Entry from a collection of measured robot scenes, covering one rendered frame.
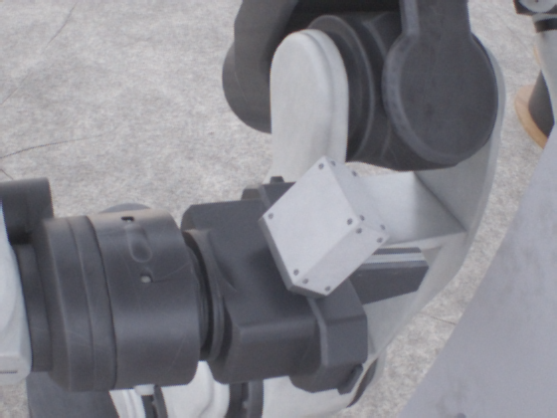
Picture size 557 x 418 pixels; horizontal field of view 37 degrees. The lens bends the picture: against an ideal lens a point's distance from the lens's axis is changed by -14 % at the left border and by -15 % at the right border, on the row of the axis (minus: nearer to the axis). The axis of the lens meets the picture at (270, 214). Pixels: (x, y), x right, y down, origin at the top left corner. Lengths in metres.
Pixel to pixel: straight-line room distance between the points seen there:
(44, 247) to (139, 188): 1.52
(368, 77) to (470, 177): 0.16
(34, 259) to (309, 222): 0.13
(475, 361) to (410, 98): 0.19
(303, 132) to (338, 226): 0.23
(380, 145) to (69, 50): 1.72
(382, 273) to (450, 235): 0.25
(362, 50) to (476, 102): 0.09
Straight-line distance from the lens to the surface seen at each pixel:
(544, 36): 0.81
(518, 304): 0.60
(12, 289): 0.39
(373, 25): 0.64
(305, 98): 0.63
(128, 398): 1.20
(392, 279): 0.49
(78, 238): 0.42
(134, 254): 0.41
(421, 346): 1.81
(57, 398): 1.36
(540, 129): 2.56
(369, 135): 0.63
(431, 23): 0.63
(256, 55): 0.76
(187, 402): 0.93
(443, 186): 0.77
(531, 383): 0.59
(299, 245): 0.43
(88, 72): 2.23
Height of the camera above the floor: 1.32
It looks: 43 degrees down
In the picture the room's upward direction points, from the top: 18 degrees clockwise
